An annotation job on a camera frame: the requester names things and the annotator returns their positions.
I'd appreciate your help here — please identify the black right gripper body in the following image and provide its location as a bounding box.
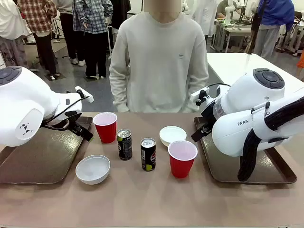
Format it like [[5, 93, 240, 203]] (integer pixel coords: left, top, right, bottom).
[[200, 110, 216, 134]]

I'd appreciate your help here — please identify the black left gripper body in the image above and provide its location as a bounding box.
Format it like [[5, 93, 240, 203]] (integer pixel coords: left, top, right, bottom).
[[61, 110, 83, 132]]

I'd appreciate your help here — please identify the red plastic cup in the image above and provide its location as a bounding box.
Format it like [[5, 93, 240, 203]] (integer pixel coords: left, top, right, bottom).
[[92, 112, 118, 144], [167, 140, 199, 179]]

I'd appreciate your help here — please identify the white plastic bowl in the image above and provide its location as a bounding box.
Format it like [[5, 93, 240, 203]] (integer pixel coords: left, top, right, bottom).
[[159, 126, 188, 147], [75, 154, 111, 186]]

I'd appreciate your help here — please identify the black soda can red logo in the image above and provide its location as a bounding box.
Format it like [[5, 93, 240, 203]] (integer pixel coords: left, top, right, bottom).
[[140, 137, 157, 172]]

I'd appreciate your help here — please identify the person's left forearm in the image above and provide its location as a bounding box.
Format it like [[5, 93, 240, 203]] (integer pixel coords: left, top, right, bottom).
[[182, 68, 210, 113]]

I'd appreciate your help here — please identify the person's right forearm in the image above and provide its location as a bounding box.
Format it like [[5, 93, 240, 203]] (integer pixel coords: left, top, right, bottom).
[[109, 66, 131, 113]]

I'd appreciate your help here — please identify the brown plastic tray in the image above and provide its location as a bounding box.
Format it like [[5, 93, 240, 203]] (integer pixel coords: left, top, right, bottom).
[[0, 116, 94, 185], [193, 116, 298, 184]]

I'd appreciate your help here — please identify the white table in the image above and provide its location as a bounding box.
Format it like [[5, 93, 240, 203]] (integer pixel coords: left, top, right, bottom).
[[206, 52, 304, 95]]

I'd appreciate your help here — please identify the person in grey sweatshirt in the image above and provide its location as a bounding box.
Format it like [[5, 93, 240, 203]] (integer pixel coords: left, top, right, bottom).
[[108, 10, 210, 113]]

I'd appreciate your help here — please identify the person in grey top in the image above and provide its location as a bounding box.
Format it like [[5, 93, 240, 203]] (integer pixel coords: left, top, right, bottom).
[[57, 0, 86, 67]]

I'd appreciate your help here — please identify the black tripod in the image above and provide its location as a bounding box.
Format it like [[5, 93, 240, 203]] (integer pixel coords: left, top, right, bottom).
[[51, 17, 65, 44]]

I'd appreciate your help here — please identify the grey framed workbench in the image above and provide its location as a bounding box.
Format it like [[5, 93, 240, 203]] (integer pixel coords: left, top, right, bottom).
[[213, 18, 254, 53]]

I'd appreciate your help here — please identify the person in blue plaid shirt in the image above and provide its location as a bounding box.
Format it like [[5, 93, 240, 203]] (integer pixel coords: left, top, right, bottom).
[[72, 0, 114, 79]]

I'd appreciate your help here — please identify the person in white coat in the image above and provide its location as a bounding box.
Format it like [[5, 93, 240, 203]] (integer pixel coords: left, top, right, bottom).
[[191, 0, 219, 38]]

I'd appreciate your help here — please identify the person in red plaid shirt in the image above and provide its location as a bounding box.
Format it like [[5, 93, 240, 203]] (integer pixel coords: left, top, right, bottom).
[[17, 0, 59, 79]]

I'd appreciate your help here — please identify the orange garment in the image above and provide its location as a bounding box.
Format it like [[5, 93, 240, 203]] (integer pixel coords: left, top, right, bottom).
[[296, 56, 304, 79]]

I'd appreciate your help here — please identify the person in black top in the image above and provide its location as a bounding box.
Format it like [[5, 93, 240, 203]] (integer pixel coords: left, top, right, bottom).
[[110, 0, 132, 30]]

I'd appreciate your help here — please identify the person in blue jacket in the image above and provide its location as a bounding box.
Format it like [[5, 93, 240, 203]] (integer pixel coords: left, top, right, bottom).
[[253, 0, 295, 58]]

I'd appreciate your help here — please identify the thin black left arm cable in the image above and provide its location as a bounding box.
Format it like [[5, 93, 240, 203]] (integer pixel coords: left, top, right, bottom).
[[47, 95, 91, 120]]

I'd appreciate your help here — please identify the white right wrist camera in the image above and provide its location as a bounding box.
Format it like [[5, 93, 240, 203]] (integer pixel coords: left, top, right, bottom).
[[190, 87, 210, 102]]

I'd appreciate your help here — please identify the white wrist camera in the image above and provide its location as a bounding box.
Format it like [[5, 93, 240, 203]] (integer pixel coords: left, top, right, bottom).
[[190, 87, 210, 102], [74, 86, 95, 103]]

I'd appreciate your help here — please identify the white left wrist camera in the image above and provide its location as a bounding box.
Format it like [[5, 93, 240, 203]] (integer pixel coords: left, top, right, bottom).
[[74, 86, 95, 103]]

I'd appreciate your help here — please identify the black sleeved cable bundle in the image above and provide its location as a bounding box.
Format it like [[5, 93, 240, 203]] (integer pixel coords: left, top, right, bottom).
[[237, 96, 304, 182]]

